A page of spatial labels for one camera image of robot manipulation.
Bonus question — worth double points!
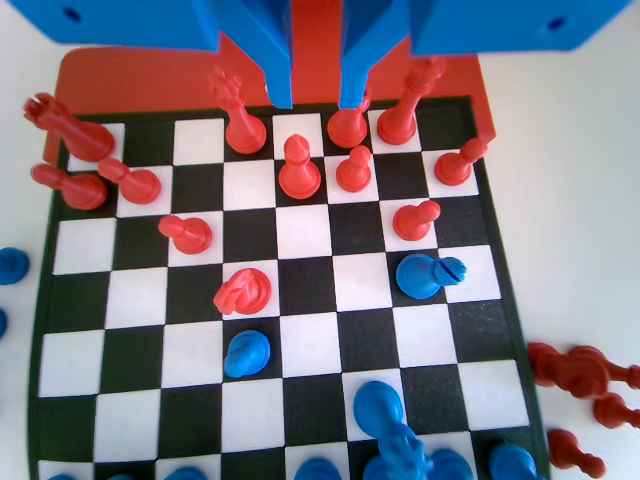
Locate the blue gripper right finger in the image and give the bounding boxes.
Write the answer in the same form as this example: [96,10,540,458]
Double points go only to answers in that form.
[340,0,636,109]

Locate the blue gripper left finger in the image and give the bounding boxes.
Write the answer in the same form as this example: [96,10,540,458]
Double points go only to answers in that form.
[7,0,294,109]

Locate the red bishop chess piece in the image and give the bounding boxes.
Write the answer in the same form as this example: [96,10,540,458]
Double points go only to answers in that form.
[278,133,322,200]
[562,345,640,400]

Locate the tall red piece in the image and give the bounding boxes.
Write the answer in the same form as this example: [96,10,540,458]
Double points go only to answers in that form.
[376,55,448,146]

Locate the red queen chess piece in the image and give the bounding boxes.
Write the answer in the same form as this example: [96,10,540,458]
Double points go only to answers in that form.
[208,67,268,155]

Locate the blue knight chess piece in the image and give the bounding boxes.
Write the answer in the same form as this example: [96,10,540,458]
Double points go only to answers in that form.
[0,247,30,286]

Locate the large blue piece bottom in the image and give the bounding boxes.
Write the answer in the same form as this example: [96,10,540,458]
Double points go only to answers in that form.
[352,379,434,480]

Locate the black and white chessboard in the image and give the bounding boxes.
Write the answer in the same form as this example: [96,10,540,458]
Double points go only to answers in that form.
[27,94,551,480]

